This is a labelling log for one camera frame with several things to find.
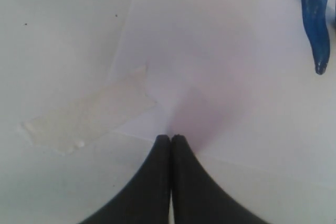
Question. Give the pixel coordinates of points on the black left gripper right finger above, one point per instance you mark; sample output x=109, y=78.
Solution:
x=197, y=198

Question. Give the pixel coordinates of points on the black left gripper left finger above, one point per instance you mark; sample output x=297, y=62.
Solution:
x=146, y=197

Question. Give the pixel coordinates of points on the white paper sheet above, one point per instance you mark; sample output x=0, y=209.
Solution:
x=237, y=78

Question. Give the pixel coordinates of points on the clear tape strip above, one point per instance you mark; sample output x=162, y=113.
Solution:
x=82, y=122

